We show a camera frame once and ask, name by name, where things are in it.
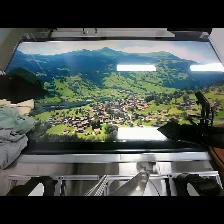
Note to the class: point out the cream garment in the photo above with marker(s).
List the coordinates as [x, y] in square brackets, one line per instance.
[16, 106]

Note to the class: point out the pale green garment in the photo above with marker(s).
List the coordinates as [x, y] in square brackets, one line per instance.
[13, 120]

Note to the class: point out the grey garment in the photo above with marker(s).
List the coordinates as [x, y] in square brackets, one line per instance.
[10, 150]

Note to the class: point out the orange-brown garment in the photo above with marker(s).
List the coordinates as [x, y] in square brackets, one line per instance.
[218, 163]

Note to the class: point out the silver frame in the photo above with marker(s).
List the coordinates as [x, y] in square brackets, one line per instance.
[100, 166]

